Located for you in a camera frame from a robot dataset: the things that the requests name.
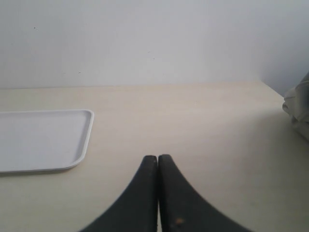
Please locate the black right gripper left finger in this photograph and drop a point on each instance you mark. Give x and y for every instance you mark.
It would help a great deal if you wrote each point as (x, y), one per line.
(136, 209)

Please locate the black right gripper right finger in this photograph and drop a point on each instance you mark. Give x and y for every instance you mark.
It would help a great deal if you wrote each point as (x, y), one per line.
(181, 207)

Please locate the white plastic tray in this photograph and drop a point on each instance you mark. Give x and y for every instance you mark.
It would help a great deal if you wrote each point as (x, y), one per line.
(44, 141)

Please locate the grey cloth bundle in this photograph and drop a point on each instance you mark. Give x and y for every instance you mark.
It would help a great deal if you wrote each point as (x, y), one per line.
(296, 105)

